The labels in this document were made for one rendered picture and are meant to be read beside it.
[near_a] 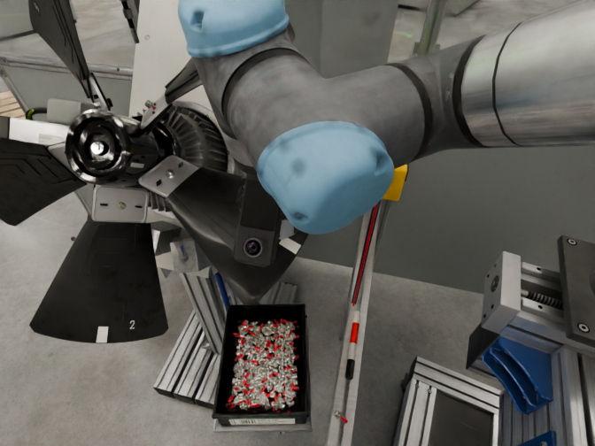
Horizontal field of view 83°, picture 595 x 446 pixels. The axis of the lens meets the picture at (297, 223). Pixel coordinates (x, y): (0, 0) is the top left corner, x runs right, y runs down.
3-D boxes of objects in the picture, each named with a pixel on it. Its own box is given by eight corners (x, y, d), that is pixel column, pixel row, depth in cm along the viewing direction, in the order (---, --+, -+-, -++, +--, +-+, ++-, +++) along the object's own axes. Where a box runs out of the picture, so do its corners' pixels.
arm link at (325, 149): (465, 126, 20) (361, 28, 25) (300, 186, 16) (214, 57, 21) (413, 203, 26) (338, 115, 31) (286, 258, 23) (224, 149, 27)
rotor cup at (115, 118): (104, 173, 67) (44, 168, 55) (129, 104, 65) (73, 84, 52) (164, 205, 66) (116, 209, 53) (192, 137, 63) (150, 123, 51)
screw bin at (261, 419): (232, 319, 77) (227, 303, 72) (305, 319, 78) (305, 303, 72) (218, 428, 62) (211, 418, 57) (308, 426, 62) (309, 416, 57)
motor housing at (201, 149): (139, 202, 84) (99, 203, 71) (149, 107, 81) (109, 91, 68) (226, 218, 80) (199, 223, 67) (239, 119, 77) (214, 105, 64)
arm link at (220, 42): (195, 47, 20) (152, -20, 23) (237, 162, 29) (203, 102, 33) (312, 1, 21) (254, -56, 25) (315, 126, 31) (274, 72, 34)
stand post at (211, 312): (220, 350, 155) (163, 206, 89) (238, 355, 153) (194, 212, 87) (216, 360, 152) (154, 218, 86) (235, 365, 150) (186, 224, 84)
